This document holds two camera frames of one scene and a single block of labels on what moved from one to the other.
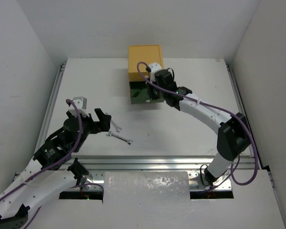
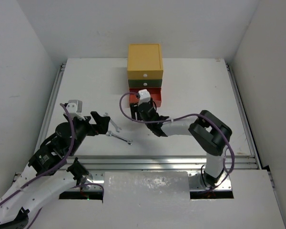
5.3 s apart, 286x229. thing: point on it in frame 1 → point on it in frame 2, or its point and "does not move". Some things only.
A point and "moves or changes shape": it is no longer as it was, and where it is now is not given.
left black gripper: x=96 y=123 does not move
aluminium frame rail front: x=154 y=162 does not move
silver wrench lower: x=128 y=141 does not move
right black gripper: x=152 y=95 → x=134 y=109
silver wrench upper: x=117 y=128 does not move
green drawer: x=139 y=95 moves or changes shape
